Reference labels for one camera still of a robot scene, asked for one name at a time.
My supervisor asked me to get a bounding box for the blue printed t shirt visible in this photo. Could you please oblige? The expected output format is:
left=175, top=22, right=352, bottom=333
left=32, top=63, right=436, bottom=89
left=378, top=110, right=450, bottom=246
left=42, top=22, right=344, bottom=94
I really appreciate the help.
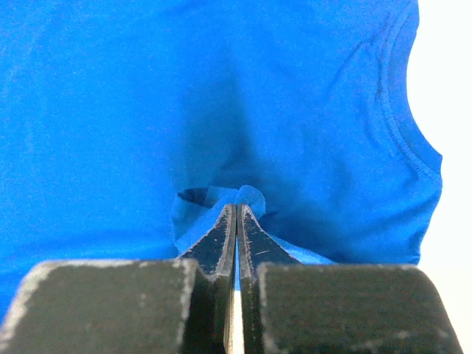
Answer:
left=1, top=1, right=442, bottom=310

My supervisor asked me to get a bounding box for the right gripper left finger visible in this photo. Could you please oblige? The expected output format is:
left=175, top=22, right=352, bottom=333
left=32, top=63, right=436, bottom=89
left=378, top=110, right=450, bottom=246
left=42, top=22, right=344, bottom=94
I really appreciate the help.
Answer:
left=1, top=204, right=236, bottom=354

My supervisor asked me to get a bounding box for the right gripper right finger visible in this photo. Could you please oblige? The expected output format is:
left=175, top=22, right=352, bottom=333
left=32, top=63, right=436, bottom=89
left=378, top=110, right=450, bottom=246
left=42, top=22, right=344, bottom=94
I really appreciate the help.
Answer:
left=237, top=204, right=462, bottom=353

